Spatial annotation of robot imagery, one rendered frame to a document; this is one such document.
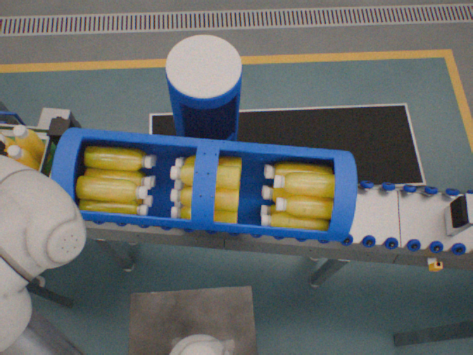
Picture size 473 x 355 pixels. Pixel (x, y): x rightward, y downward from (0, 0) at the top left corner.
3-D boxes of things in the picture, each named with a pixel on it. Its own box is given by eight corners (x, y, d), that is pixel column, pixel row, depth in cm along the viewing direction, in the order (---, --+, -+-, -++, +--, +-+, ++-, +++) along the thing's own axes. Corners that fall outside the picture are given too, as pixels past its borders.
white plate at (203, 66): (150, 58, 169) (151, 60, 170) (195, 110, 161) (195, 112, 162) (211, 22, 176) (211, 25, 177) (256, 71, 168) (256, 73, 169)
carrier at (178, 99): (172, 159, 251) (203, 198, 243) (149, 60, 170) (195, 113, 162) (214, 131, 258) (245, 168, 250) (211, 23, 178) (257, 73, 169)
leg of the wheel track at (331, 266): (319, 287, 242) (351, 262, 184) (308, 287, 242) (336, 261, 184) (319, 276, 244) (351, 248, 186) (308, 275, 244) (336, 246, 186)
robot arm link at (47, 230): (29, 151, 79) (-42, 203, 74) (78, 194, 68) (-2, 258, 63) (68, 199, 88) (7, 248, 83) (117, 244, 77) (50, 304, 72)
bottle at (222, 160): (241, 158, 142) (181, 153, 142) (239, 181, 142) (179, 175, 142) (241, 158, 149) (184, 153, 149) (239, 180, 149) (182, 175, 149)
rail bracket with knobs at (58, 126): (74, 153, 168) (65, 141, 159) (54, 152, 168) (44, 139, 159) (79, 129, 172) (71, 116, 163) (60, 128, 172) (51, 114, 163)
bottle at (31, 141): (45, 167, 165) (25, 145, 148) (27, 161, 166) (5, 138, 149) (55, 151, 168) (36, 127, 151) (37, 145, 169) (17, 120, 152)
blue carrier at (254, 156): (335, 253, 152) (360, 223, 126) (70, 230, 151) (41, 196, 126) (333, 175, 164) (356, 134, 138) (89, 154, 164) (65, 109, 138)
